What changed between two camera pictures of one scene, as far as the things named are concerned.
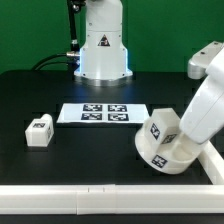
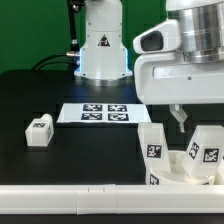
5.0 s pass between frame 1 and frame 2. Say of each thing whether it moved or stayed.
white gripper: moved
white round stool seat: moved
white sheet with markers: stayed
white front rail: stayed
